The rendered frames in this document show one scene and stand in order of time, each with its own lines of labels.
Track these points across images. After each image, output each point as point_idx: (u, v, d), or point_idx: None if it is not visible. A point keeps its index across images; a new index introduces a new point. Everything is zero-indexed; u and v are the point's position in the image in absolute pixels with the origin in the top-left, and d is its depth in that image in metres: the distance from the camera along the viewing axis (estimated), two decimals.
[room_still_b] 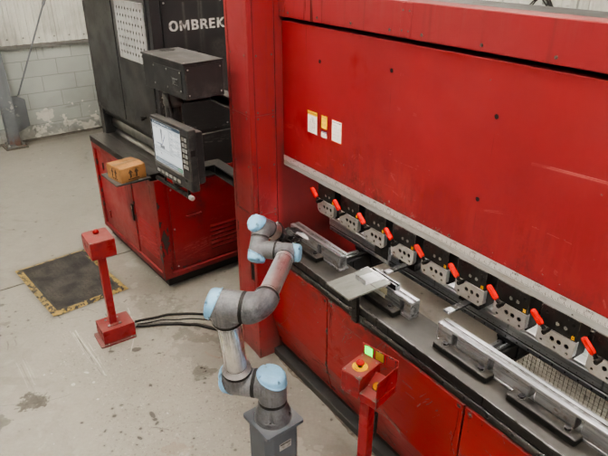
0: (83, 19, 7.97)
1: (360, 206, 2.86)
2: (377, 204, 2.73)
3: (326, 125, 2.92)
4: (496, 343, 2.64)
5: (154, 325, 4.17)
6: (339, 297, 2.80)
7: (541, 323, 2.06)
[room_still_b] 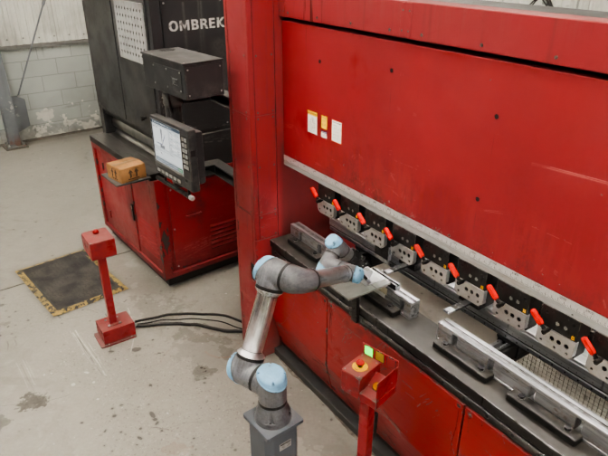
0: (83, 19, 7.97)
1: (360, 206, 2.86)
2: (377, 204, 2.73)
3: (326, 125, 2.92)
4: (496, 343, 2.64)
5: (154, 325, 4.17)
6: (339, 297, 2.80)
7: (541, 323, 2.06)
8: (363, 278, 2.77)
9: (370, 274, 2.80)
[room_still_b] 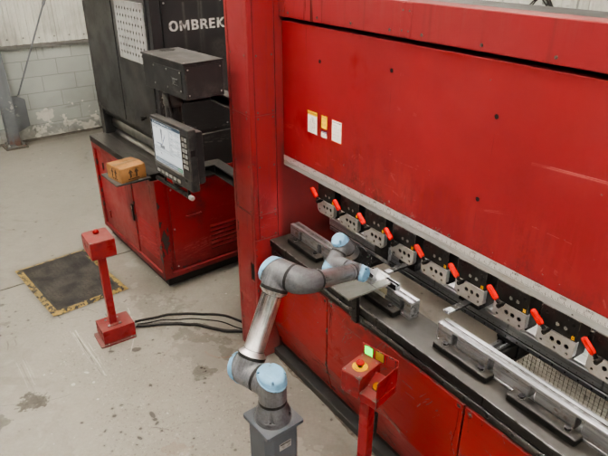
0: (83, 19, 7.97)
1: (360, 206, 2.86)
2: (377, 204, 2.73)
3: (326, 125, 2.92)
4: (496, 343, 2.64)
5: (154, 325, 4.17)
6: (339, 297, 2.80)
7: (541, 323, 2.06)
8: (369, 275, 2.79)
9: (375, 271, 2.82)
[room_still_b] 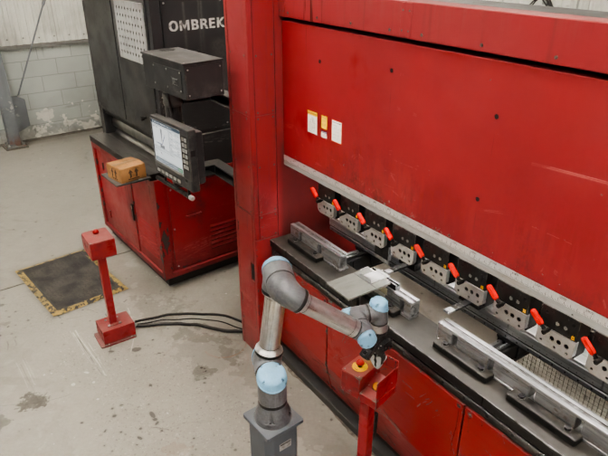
0: (83, 19, 7.97)
1: (360, 206, 2.86)
2: (377, 204, 2.73)
3: (326, 125, 2.92)
4: (496, 343, 2.64)
5: (154, 325, 4.17)
6: (339, 297, 2.80)
7: (541, 323, 2.06)
8: (382, 361, 2.46)
9: (384, 360, 2.51)
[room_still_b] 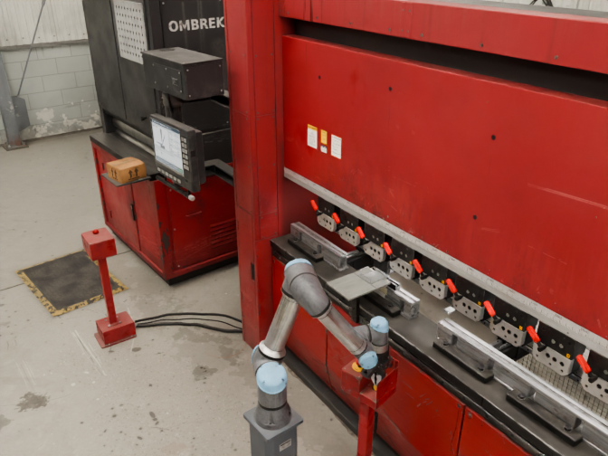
0: (83, 19, 7.97)
1: (359, 220, 2.90)
2: (376, 219, 2.76)
3: (326, 139, 2.95)
4: (496, 343, 2.64)
5: (154, 325, 4.17)
6: (339, 297, 2.80)
7: (537, 340, 2.09)
8: (382, 379, 2.51)
9: None
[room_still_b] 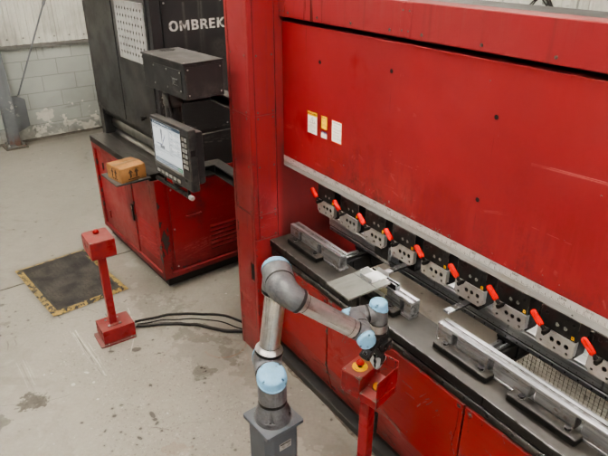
0: (83, 19, 7.97)
1: (360, 206, 2.86)
2: (377, 205, 2.73)
3: (326, 126, 2.92)
4: (496, 343, 2.64)
5: (154, 325, 4.17)
6: (339, 297, 2.80)
7: (541, 324, 2.06)
8: (382, 362, 2.46)
9: (384, 360, 2.50)
